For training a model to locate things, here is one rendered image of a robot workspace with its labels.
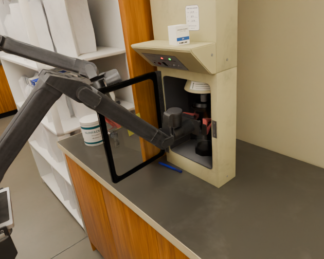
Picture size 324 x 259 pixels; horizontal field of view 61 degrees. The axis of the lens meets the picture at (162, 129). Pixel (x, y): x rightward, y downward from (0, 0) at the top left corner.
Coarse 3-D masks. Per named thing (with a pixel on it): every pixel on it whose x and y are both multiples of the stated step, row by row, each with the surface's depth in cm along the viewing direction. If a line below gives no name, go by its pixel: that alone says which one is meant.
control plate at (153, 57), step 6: (144, 54) 104; (150, 54) 101; (156, 54) 97; (150, 60) 107; (156, 60) 103; (162, 60) 100; (168, 60) 97; (174, 60) 94; (162, 66) 107; (168, 66) 103; (174, 66) 100; (180, 66) 97
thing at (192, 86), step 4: (188, 80) 108; (188, 84) 108; (192, 84) 105; (196, 84) 104; (200, 84) 103; (204, 84) 103; (184, 88) 111; (188, 88) 107; (192, 88) 105; (196, 88) 104; (200, 88) 103; (204, 88) 103; (208, 88) 103; (192, 92) 105; (196, 92) 104; (200, 92) 104; (204, 92) 103; (208, 92) 103
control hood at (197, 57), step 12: (144, 48) 98; (156, 48) 93; (168, 48) 88; (180, 48) 85; (192, 48) 82; (204, 48) 84; (180, 60) 92; (192, 60) 86; (204, 60) 86; (204, 72) 91
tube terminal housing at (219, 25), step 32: (160, 0) 100; (192, 0) 89; (224, 0) 85; (160, 32) 106; (192, 32) 93; (224, 32) 88; (224, 64) 93; (224, 96) 97; (224, 128) 103; (224, 160) 108
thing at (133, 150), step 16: (112, 96) 101; (128, 96) 106; (144, 96) 112; (144, 112) 114; (112, 128) 104; (112, 144) 106; (128, 144) 112; (144, 144) 119; (128, 160) 114; (144, 160) 121
